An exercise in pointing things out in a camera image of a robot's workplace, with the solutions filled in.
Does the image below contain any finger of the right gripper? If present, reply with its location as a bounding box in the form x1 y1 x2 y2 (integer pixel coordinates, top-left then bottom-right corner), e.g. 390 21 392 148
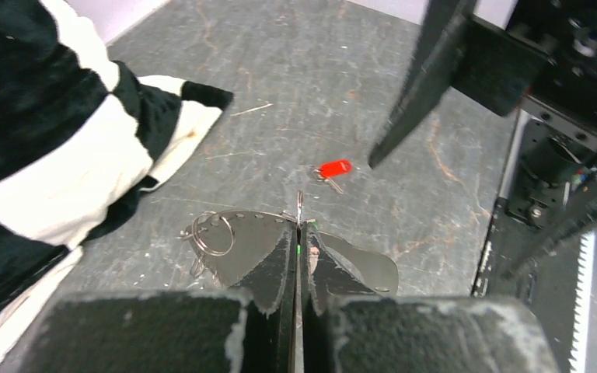
502 180 597 279

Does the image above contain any grey slotted cable duct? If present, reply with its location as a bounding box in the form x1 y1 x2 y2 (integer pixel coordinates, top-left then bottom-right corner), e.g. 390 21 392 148
568 232 595 373

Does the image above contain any green tag key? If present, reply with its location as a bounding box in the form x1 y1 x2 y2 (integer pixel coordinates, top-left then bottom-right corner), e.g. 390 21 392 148
297 219 321 274

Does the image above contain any red tag key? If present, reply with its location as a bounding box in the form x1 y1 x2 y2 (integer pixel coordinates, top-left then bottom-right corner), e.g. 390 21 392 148
312 159 353 194

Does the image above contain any black white checkered blanket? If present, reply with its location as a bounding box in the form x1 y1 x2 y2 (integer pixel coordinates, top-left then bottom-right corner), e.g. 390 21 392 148
0 1 233 364

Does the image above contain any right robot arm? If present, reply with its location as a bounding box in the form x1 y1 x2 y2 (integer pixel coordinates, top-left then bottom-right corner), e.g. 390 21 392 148
368 1 597 278

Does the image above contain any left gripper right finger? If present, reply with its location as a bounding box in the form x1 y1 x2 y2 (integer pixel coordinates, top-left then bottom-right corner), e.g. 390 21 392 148
299 231 559 372

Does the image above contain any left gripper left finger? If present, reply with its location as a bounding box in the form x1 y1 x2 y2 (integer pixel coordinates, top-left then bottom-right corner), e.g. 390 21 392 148
20 224 296 372

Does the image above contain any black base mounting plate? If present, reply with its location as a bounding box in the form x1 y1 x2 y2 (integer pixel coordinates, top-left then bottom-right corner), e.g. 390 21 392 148
470 115 595 310

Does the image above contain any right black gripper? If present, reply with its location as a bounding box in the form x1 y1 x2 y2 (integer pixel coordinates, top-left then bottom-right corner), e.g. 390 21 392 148
368 0 597 169

